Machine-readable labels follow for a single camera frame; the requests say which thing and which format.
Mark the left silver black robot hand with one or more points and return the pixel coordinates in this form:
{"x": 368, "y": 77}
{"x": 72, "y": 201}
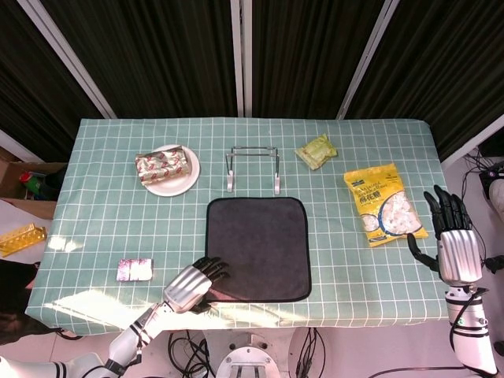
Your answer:
{"x": 187, "y": 285}

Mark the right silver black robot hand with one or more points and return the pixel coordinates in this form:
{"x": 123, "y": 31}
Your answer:
{"x": 458, "y": 254}

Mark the dark grey cloth mat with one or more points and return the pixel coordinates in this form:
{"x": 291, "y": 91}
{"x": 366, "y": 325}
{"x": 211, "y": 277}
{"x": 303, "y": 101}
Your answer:
{"x": 258, "y": 248}

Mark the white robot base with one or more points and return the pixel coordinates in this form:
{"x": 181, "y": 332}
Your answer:
{"x": 248, "y": 354}

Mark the pink patterned tissue pack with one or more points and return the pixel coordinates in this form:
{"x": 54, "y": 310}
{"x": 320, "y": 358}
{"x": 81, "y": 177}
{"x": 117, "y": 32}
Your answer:
{"x": 134, "y": 269}

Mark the yellow marshmallow bag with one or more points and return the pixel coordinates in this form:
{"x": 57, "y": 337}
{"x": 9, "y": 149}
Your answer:
{"x": 384, "y": 204}

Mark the green checkered tablecloth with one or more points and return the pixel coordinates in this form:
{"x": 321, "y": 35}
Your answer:
{"x": 118, "y": 220}

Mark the white paper plate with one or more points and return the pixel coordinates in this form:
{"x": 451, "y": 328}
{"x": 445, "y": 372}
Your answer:
{"x": 185, "y": 183}

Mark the green snack packet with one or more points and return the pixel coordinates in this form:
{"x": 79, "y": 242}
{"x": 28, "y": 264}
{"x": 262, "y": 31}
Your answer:
{"x": 317, "y": 153}

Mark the black curtain panel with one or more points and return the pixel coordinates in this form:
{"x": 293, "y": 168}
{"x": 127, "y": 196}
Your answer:
{"x": 307, "y": 55}
{"x": 157, "y": 55}
{"x": 445, "y": 71}
{"x": 23, "y": 78}

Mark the green red bottle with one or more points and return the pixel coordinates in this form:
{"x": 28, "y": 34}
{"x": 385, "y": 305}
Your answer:
{"x": 30, "y": 183}

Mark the brown cardboard box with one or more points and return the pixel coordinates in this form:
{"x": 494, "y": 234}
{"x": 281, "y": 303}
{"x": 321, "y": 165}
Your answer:
{"x": 12, "y": 173}

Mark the white frame post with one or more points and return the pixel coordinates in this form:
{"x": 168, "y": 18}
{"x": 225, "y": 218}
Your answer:
{"x": 67, "y": 57}
{"x": 366, "y": 59}
{"x": 241, "y": 59}

